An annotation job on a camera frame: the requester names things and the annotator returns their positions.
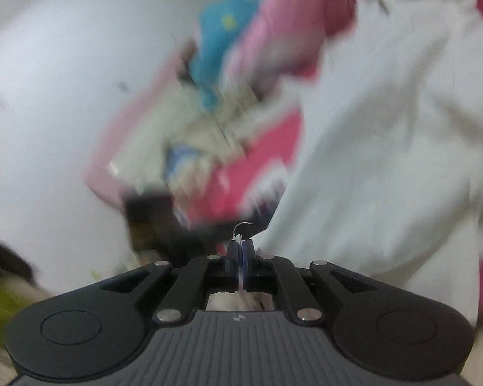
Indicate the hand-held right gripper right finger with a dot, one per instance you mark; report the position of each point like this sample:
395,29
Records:
248,258

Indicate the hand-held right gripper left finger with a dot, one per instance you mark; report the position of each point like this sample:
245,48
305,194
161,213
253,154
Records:
233,258

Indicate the white shirt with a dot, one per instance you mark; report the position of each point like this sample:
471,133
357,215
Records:
386,148

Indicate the white and blue fleece cloth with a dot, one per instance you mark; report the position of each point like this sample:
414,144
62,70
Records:
183,161

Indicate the pink bed headboard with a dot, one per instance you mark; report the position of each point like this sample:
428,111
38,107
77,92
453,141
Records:
120,148

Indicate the pink floral bed sheet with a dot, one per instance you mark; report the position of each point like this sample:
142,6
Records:
261,161

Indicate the beige cloth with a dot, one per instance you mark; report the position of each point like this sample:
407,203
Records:
233,116

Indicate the blue fleece blanket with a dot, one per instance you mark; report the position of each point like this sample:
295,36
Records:
217,48

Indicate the pink carrot print quilt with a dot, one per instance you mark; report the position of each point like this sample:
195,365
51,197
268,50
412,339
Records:
289,28

